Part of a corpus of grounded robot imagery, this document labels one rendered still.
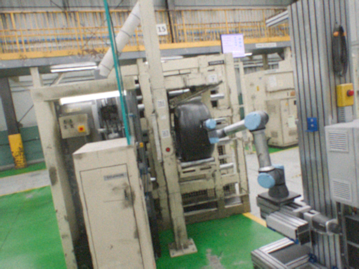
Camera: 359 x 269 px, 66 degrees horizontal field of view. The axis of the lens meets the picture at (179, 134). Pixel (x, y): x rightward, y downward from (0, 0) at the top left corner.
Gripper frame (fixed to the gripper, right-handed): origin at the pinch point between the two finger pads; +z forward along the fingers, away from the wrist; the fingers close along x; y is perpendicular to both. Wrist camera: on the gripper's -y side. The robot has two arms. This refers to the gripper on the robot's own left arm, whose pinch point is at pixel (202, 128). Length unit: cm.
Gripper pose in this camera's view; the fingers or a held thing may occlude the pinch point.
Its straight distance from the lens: 251.4
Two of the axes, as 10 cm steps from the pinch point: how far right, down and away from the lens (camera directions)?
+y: -1.6, -9.9, 0.0
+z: -1.4, 0.3, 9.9
